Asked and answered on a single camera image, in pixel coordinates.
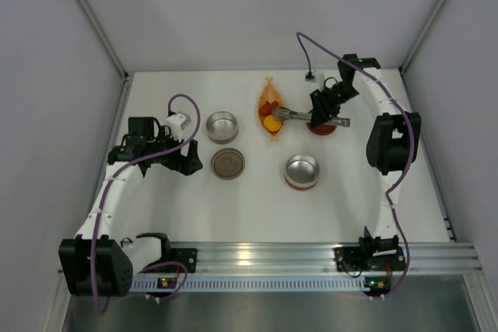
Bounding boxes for red round lid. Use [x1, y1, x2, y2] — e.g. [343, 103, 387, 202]
[306, 122, 337, 136]

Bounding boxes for steel kitchen tongs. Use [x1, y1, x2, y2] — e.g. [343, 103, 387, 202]
[272, 107, 350, 128]

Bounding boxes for orange round food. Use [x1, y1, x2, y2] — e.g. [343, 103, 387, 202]
[263, 115, 282, 132]

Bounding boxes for red fried chicken drumstick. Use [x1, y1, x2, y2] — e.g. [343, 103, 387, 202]
[258, 101, 272, 117]

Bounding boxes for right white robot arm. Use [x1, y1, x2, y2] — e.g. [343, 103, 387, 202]
[305, 54, 422, 269]

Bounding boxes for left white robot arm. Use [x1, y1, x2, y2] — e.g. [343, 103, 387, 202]
[58, 111, 203, 297]

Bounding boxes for brown steel lunch container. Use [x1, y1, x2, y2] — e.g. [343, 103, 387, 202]
[205, 111, 239, 144]

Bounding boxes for red steel lunch container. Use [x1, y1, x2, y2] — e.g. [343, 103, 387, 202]
[284, 154, 320, 190]

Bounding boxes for brown round lid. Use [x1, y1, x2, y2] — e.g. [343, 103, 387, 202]
[211, 148, 245, 180]

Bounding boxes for woven bamboo boat basket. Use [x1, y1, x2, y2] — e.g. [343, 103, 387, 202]
[256, 77, 286, 142]

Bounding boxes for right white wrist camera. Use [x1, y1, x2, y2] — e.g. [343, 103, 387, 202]
[305, 71, 325, 86]

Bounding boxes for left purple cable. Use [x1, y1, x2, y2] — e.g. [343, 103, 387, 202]
[89, 93, 202, 316]

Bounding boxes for purple cable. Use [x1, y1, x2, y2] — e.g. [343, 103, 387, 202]
[296, 31, 412, 302]
[89, 93, 202, 316]

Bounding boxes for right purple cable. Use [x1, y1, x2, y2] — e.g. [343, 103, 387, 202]
[296, 31, 412, 302]

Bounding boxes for grey slotted cable duct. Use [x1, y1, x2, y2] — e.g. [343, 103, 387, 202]
[130, 274, 388, 295]

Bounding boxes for aluminium mounting rail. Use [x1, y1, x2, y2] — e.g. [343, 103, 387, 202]
[58, 241, 482, 273]

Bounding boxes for right aluminium frame post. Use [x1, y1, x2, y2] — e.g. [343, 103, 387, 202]
[398, 0, 472, 73]

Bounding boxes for aluminium frame post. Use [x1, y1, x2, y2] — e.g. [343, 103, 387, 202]
[52, 0, 130, 80]
[398, 0, 472, 73]

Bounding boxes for left aluminium frame post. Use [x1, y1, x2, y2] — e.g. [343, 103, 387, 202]
[52, 0, 130, 80]

